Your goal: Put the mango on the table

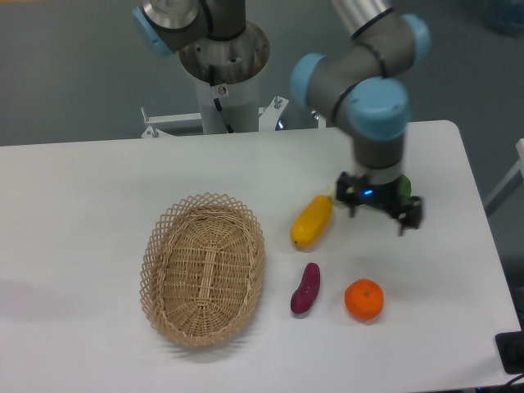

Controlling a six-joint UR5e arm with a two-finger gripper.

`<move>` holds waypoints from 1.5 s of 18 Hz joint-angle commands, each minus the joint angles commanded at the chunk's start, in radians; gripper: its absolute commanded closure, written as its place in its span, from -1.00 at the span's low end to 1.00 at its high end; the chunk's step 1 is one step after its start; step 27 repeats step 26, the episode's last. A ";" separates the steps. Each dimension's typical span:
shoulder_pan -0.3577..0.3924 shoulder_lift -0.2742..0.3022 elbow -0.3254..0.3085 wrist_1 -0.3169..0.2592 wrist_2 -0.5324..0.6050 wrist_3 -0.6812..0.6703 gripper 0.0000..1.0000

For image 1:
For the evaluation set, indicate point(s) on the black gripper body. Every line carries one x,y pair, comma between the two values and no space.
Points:
384,196

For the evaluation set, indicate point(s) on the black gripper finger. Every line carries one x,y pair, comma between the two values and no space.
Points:
349,191
408,213

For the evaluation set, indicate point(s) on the yellow mango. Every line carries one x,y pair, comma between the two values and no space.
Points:
312,222

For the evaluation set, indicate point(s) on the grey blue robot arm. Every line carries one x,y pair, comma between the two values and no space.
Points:
358,93

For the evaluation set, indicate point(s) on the green bok choy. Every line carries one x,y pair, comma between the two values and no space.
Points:
406,190

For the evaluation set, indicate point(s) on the orange mandarin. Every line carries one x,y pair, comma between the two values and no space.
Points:
364,299

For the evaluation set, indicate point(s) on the purple sweet potato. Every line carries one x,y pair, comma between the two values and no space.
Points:
305,295

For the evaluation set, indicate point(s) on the black box at edge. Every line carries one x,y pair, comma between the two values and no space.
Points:
510,348

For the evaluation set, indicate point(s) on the woven wicker basket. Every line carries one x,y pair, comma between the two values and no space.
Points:
203,270

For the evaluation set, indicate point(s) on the blue container top right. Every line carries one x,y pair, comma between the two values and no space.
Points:
505,16

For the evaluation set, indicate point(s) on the white frame at right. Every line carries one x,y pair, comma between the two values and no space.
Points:
508,184

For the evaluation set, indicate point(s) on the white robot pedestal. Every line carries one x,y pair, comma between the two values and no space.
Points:
226,76

